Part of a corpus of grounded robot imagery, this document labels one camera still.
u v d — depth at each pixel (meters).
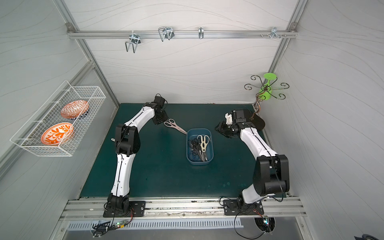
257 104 1.23
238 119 0.69
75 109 0.72
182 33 0.81
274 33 0.77
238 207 0.68
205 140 0.97
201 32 0.79
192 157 0.91
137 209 0.73
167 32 0.76
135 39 0.78
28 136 0.56
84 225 0.69
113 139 0.98
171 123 1.08
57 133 0.63
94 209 0.75
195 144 0.93
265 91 0.86
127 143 0.63
